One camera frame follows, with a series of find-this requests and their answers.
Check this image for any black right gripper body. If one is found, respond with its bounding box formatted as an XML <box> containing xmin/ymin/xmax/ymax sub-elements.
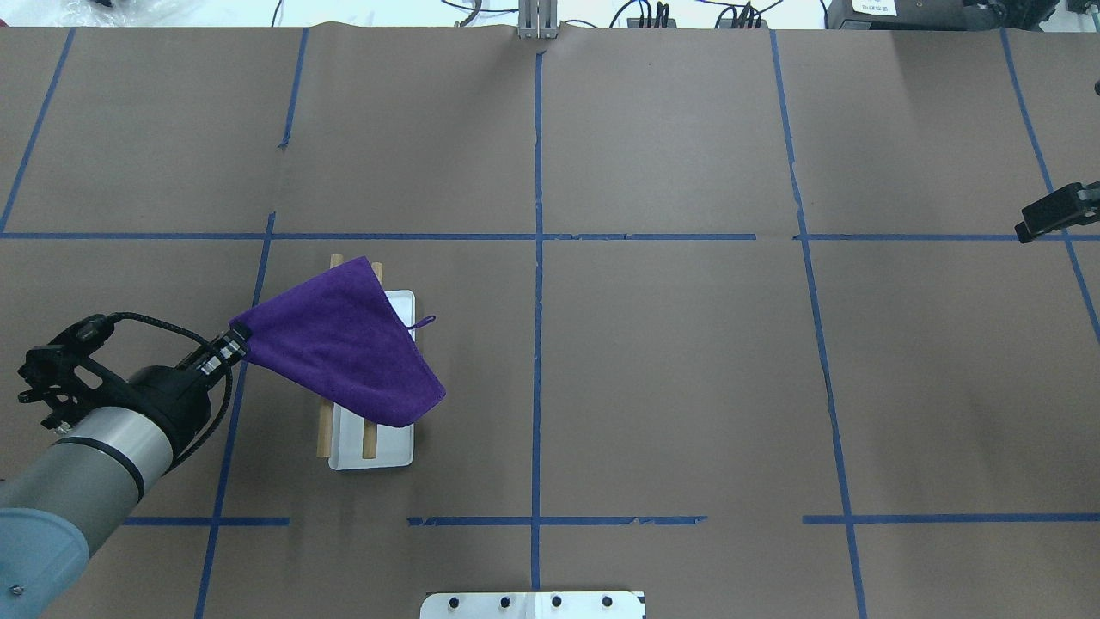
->
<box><xmin>1014</xmin><ymin>181</ymin><xmax>1099</xmax><ymax>244</ymax></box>

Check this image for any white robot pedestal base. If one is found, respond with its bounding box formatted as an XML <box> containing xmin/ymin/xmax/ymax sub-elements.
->
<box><xmin>419</xmin><ymin>592</ymin><xmax>647</xmax><ymax>618</ymax></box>

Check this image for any lower wooden rack dowel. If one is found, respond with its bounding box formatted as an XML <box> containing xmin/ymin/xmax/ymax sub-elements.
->
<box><xmin>361</xmin><ymin>262</ymin><xmax>384</xmax><ymax>461</ymax></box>

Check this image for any aluminium frame post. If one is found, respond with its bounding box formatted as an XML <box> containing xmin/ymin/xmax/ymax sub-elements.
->
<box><xmin>517</xmin><ymin>0</ymin><xmax>560</xmax><ymax>40</ymax></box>

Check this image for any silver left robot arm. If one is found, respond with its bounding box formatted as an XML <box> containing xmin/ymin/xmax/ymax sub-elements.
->
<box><xmin>1</xmin><ymin>312</ymin><xmax>252</xmax><ymax>618</ymax></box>

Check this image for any black computer box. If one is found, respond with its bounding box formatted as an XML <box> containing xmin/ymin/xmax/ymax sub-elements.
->
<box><xmin>825</xmin><ymin>1</ymin><xmax>1018</xmax><ymax>32</ymax></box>

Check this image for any white rack base tray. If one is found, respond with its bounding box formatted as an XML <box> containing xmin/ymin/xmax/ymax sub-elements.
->
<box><xmin>328</xmin><ymin>290</ymin><xmax>417</xmax><ymax>471</ymax></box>

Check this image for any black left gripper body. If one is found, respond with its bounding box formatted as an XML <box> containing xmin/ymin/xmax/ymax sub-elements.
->
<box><xmin>17</xmin><ymin>314</ymin><xmax>235</xmax><ymax>468</ymax></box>

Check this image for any purple microfibre towel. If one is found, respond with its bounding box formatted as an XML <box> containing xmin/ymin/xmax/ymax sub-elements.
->
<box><xmin>230</xmin><ymin>257</ymin><xmax>446</xmax><ymax>428</ymax></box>

